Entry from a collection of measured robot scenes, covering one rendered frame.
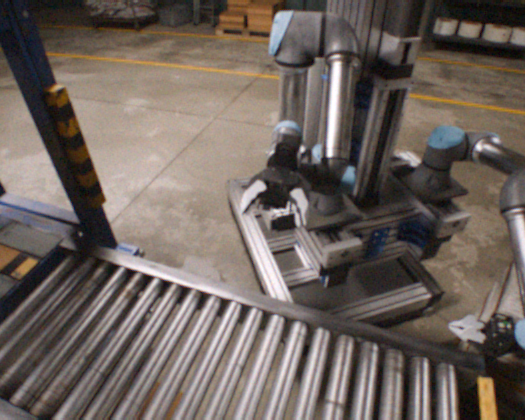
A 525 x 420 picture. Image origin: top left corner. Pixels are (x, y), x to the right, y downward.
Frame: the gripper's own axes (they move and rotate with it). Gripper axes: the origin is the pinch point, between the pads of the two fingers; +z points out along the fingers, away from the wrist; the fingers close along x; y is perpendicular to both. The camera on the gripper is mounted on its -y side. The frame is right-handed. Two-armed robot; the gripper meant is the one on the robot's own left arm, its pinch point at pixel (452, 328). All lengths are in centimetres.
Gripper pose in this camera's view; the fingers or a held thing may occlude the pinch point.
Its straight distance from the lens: 115.1
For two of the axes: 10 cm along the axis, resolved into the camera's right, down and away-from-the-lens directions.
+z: -9.4, -2.1, 2.5
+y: 0.0, -7.6, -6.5
